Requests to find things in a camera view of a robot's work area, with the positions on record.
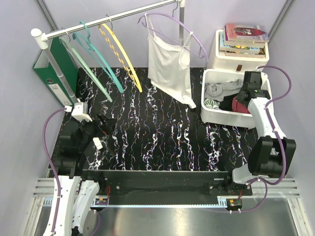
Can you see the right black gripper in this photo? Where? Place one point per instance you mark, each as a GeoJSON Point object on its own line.
{"type": "Point", "coordinates": [238, 96]}

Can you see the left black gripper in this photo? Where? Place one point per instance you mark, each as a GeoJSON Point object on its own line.
{"type": "Point", "coordinates": [107, 126]}

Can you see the dark red tank top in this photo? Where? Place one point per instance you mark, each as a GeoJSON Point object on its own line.
{"type": "Point", "coordinates": [239, 107]}

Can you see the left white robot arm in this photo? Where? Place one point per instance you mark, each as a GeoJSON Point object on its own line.
{"type": "Point", "coordinates": [74, 188]}

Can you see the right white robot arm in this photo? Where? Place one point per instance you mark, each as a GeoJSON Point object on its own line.
{"type": "Point", "coordinates": [271, 156]}

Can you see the teal hanger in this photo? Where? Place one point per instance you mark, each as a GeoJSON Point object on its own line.
{"type": "Point", "coordinates": [90, 48]}

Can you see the purple hanger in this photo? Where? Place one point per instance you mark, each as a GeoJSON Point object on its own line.
{"type": "Point", "coordinates": [182, 27]}

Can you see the yellow hanger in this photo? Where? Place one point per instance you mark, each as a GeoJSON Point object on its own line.
{"type": "Point", "coordinates": [120, 53]}

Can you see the white tank top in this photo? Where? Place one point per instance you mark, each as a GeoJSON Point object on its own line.
{"type": "Point", "coordinates": [169, 66]}

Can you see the light green hanger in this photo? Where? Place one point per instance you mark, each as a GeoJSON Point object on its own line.
{"type": "Point", "coordinates": [82, 63]}

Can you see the bottom book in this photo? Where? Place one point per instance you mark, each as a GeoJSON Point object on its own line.
{"type": "Point", "coordinates": [251, 54]}

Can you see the black garment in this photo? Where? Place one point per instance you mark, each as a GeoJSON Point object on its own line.
{"type": "Point", "coordinates": [226, 104]}

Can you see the grey garment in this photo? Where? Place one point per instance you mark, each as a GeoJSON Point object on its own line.
{"type": "Point", "coordinates": [218, 91]}

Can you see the white storage box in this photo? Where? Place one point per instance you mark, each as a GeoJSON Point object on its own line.
{"type": "Point", "coordinates": [237, 62]}

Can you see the white laundry bin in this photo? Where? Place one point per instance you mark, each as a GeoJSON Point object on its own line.
{"type": "Point", "coordinates": [221, 115]}

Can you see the middle book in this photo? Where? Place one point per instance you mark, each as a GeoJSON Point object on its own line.
{"type": "Point", "coordinates": [223, 45]}

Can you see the black marbled mat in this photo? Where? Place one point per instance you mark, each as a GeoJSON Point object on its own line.
{"type": "Point", "coordinates": [155, 132]}

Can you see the green patterned garment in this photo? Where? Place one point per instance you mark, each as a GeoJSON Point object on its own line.
{"type": "Point", "coordinates": [212, 104]}

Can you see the top pink book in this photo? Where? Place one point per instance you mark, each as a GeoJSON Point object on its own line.
{"type": "Point", "coordinates": [246, 33]}

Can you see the green binder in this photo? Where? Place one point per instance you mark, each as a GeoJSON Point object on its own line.
{"type": "Point", "coordinates": [46, 73]}

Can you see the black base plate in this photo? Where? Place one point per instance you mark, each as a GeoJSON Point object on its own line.
{"type": "Point", "coordinates": [209, 183]}

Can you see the silver clothes rail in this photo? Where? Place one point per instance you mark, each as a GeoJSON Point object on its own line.
{"type": "Point", "coordinates": [42, 38]}

